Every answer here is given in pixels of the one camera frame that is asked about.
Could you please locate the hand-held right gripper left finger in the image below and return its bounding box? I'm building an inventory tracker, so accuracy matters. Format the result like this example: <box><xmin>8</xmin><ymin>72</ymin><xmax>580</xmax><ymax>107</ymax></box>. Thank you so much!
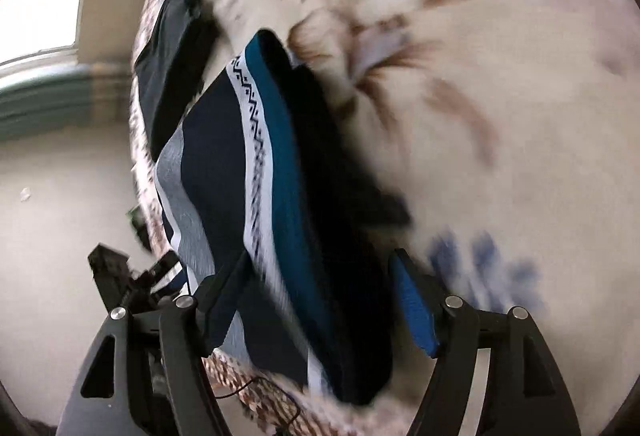
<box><xmin>56</xmin><ymin>250</ymin><xmax>254</xmax><ymax>436</ymax></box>

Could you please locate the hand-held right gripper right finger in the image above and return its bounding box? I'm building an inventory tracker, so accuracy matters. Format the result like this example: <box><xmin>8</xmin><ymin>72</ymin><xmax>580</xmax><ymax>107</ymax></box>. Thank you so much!
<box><xmin>390</xmin><ymin>249</ymin><xmax>581</xmax><ymax>436</ymax></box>

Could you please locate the navy teal patterned sweater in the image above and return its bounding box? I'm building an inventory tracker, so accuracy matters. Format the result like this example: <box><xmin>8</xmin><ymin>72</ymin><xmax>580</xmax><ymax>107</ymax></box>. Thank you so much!
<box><xmin>154</xmin><ymin>29</ymin><xmax>413</xmax><ymax>407</ymax></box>

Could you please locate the black folded garment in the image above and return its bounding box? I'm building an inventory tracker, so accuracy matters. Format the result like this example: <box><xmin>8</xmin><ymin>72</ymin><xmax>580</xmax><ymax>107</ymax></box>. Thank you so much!
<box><xmin>132</xmin><ymin>0</ymin><xmax>221</xmax><ymax>157</ymax></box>

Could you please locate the floral bedspread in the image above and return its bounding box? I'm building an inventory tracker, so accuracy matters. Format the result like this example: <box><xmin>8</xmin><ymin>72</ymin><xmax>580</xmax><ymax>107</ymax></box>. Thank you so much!
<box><xmin>127</xmin><ymin>0</ymin><xmax>638</xmax><ymax>436</ymax></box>

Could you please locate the thin black cable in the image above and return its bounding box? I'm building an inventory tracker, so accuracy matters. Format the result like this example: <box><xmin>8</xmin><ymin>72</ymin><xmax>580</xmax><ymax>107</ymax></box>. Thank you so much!
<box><xmin>215</xmin><ymin>376</ymin><xmax>302</xmax><ymax>432</ymax></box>

